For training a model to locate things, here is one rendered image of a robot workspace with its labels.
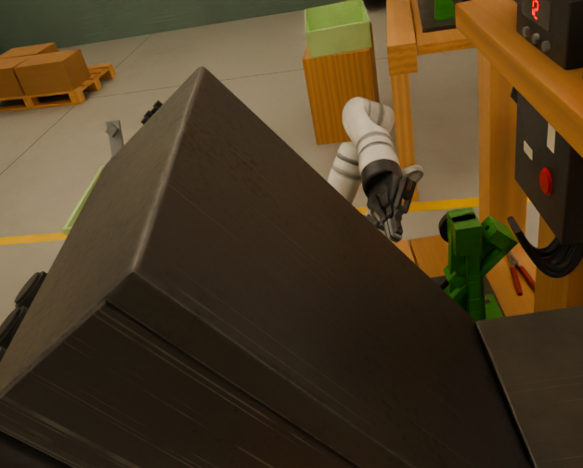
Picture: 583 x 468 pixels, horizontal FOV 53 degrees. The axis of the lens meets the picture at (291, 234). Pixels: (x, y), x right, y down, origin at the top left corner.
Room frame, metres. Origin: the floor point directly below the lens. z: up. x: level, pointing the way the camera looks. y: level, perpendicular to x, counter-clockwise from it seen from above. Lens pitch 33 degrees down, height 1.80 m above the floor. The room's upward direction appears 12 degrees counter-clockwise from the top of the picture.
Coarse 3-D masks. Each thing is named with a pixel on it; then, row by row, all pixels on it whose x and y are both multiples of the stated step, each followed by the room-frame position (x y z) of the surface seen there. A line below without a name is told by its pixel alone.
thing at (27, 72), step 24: (24, 48) 6.87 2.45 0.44; (48, 48) 6.73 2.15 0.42; (0, 72) 6.18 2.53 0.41; (24, 72) 6.07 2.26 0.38; (48, 72) 5.99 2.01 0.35; (72, 72) 6.02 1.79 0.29; (96, 72) 6.43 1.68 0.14; (0, 96) 6.23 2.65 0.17; (24, 96) 6.12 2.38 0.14; (72, 96) 5.93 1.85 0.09
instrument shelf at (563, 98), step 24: (480, 0) 0.94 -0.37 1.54; (504, 0) 0.91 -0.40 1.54; (456, 24) 0.95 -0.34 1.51; (480, 24) 0.82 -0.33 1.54; (504, 24) 0.80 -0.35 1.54; (480, 48) 0.81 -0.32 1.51; (504, 48) 0.71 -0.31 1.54; (528, 48) 0.69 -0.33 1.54; (504, 72) 0.71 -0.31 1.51; (528, 72) 0.63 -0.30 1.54; (552, 72) 0.60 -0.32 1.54; (576, 72) 0.59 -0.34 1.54; (528, 96) 0.62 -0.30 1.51; (552, 96) 0.55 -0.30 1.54; (576, 96) 0.53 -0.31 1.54; (552, 120) 0.55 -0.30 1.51; (576, 120) 0.50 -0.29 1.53; (576, 144) 0.49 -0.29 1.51
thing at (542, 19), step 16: (528, 0) 0.71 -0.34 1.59; (544, 0) 0.66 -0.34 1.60; (560, 0) 0.62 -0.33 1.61; (576, 0) 0.60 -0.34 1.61; (528, 16) 0.71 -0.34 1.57; (544, 16) 0.66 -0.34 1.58; (560, 16) 0.62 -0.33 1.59; (576, 16) 0.60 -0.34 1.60; (528, 32) 0.70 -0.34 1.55; (544, 32) 0.66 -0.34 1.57; (560, 32) 0.62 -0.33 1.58; (576, 32) 0.60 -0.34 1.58; (544, 48) 0.64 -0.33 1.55; (560, 48) 0.61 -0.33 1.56; (576, 48) 0.60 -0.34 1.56; (560, 64) 0.61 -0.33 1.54; (576, 64) 0.60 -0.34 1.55
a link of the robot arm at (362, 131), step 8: (352, 104) 1.10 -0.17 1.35; (360, 104) 1.08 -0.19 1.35; (368, 104) 1.09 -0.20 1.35; (344, 112) 1.10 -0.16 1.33; (352, 112) 1.08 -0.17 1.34; (360, 112) 1.07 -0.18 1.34; (368, 112) 1.08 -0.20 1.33; (344, 120) 1.10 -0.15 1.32; (352, 120) 1.07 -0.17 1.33; (360, 120) 1.05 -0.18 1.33; (368, 120) 1.04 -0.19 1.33; (344, 128) 1.10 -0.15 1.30; (352, 128) 1.06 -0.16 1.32; (360, 128) 1.04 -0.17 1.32; (368, 128) 1.03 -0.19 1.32; (376, 128) 1.02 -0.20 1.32; (352, 136) 1.06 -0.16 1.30; (360, 136) 1.02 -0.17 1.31; (368, 136) 1.01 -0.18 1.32; (376, 136) 1.00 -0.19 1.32; (384, 136) 1.00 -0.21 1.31; (360, 144) 1.01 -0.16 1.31; (368, 144) 0.99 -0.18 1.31; (392, 144) 1.00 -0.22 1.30
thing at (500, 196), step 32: (480, 64) 1.22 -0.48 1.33; (480, 96) 1.22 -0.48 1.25; (480, 128) 1.22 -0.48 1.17; (512, 128) 1.15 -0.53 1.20; (480, 160) 1.22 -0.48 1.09; (512, 160) 1.15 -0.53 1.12; (480, 192) 1.23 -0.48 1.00; (512, 192) 1.15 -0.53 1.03; (544, 224) 0.83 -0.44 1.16; (544, 288) 0.81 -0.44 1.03; (576, 288) 0.72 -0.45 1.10
